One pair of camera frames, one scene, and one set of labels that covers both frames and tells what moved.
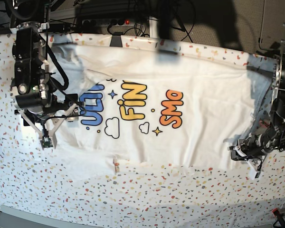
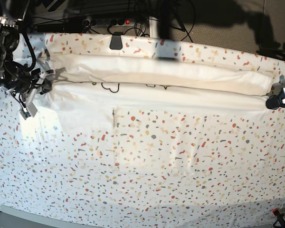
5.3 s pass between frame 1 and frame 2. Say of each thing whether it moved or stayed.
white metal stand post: stayed
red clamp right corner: stayed
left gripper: moved
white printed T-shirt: moved
